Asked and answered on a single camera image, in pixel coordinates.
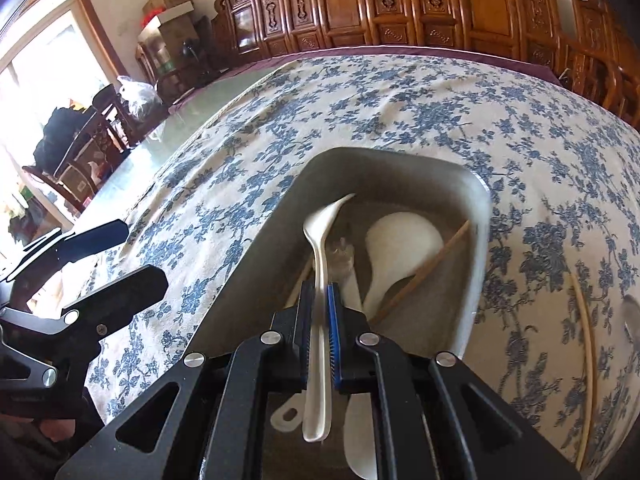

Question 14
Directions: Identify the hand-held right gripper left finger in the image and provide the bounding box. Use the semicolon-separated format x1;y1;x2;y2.
55;282;318;480

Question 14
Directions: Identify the purple sofa cushion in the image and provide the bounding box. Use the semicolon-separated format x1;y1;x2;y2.
169;49;563;113

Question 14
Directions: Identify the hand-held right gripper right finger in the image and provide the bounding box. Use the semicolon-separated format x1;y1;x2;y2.
326;282;583;480

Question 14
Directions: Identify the person's left hand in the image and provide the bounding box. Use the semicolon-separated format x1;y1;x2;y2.
37;417;78;439

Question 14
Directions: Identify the large brown cardboard box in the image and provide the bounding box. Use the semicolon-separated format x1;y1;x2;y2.
149;15;202;73

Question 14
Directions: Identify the wooden chopstick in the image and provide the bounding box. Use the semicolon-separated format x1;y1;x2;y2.
284;259;315;308
371;219;472;323
569;271;596;463

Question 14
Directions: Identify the white utensil with hole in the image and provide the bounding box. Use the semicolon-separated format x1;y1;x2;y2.
271;394;304;434

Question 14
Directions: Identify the wooden dining chair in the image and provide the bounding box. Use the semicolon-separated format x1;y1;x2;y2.
21;87;162;217

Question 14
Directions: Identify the blue floral tablecloth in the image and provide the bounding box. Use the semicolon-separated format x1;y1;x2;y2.
82;52;640;472

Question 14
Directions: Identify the carved wooden sofa bench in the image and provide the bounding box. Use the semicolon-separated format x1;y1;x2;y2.
210;0;572;81

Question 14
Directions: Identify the clear plastic bag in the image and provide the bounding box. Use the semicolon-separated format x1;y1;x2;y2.
116;75;167;112

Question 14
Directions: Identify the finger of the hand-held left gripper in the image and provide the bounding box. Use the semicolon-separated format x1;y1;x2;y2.
0;264;169;345
0;219;130;287

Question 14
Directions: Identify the white rice paddle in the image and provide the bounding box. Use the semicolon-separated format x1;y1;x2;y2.
344;211;444;479

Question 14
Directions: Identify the wooden door frame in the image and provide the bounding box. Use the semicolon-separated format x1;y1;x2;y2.
0;0;132;83

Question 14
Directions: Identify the white plastic spoon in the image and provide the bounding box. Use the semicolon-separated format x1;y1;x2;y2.
301;192;357;443

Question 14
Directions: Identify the carved wooden armchair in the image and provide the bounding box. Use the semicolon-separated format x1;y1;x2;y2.
559;0;640;128

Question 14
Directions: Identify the white flat box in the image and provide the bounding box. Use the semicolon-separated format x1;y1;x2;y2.
137;1;196;37

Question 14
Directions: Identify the black bag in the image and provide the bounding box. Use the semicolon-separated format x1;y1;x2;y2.
34;105;97;167

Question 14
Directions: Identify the grey metal tray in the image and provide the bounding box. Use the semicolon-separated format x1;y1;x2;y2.
187;146;493;480

